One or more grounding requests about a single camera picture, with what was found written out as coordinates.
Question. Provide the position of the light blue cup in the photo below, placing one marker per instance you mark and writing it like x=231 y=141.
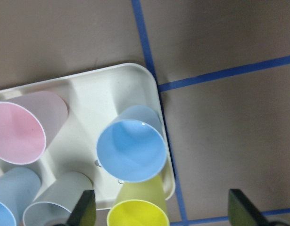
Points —
x=132 y=148

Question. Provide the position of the pink cup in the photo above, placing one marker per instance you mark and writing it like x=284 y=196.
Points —
x=28 y=124

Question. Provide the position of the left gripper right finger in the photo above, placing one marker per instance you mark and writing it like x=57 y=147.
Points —
x=242 y=212

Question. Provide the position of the yellow cup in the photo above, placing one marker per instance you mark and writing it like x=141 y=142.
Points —
x=140 y=204

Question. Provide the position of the cream plastic tray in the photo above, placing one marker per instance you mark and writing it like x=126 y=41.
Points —
x=93 y=99

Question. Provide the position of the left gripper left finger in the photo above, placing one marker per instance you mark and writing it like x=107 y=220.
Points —
x=84 y=213

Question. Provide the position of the grey cup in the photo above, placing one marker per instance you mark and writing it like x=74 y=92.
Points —
x=57 y=202

